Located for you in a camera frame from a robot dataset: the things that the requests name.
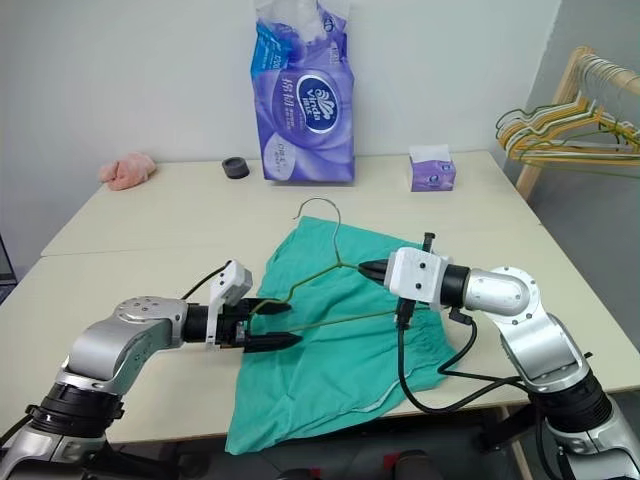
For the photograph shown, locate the green shorts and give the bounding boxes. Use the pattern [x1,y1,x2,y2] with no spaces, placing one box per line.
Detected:
[224,214,459,456]

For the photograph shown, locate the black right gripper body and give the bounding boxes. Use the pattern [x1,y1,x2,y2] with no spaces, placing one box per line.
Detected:
[381,232,437,329]

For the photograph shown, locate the black frame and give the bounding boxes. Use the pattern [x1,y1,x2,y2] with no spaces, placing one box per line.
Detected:
[0,231,17,287]

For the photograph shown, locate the olive wire hanger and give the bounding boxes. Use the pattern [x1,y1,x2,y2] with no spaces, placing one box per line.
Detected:
[247,198,401,334]

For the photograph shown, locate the small purple tissue box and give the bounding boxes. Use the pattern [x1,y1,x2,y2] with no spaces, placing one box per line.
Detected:
[407,144,458,193]

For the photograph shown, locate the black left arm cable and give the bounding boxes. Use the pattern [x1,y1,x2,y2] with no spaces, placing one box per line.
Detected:
[179,267,232,302]

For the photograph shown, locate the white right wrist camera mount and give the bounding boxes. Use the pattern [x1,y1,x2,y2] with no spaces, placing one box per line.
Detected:
[383,246,454,312]

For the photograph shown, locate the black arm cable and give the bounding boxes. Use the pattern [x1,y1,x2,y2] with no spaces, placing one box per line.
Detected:
[397,307,531,415]
[179,267,232,302]

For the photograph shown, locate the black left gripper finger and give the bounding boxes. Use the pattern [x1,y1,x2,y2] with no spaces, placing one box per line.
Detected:
[247,298,293,318]
[244,331,304,355]

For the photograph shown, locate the green wire hanger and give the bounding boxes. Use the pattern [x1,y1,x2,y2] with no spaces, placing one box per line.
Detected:
[494,102,640,180]

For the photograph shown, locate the white table leg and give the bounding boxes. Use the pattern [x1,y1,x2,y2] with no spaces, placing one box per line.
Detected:
[497,403,533,480]

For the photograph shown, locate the yellow wire hanger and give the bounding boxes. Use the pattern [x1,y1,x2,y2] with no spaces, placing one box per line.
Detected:
[498,94,640,157]

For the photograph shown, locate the purple tissue multipack bag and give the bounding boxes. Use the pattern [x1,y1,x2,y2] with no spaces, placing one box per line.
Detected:
[248,0,358,184]

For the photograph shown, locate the dark rounded shape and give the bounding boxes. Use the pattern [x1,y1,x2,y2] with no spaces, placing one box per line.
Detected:
[388,449,432,480]

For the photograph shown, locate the white wire hanger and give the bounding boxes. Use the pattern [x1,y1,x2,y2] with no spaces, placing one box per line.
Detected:
[503,52,640,167]

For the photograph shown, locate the wooden clothes rack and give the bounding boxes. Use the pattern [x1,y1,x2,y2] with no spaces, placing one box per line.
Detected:
[514,45,640,197]

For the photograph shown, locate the pink cloth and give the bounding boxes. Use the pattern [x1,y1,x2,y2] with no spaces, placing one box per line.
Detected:
[98,152,157,192]

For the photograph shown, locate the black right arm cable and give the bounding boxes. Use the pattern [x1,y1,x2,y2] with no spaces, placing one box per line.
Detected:
[397,307,531,415]

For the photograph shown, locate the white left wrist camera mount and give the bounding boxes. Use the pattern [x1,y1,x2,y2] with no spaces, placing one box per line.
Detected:
[206,259,258,349]

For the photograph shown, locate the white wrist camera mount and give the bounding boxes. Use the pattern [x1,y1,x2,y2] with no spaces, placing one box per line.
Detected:
[206,259,258,349]
[383,246,454,312]

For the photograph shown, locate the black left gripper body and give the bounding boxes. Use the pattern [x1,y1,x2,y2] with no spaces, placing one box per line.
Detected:
[217,298,262,352]

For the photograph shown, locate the black bracket under table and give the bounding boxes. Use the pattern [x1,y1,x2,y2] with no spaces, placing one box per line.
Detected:
[477,405,540,452]

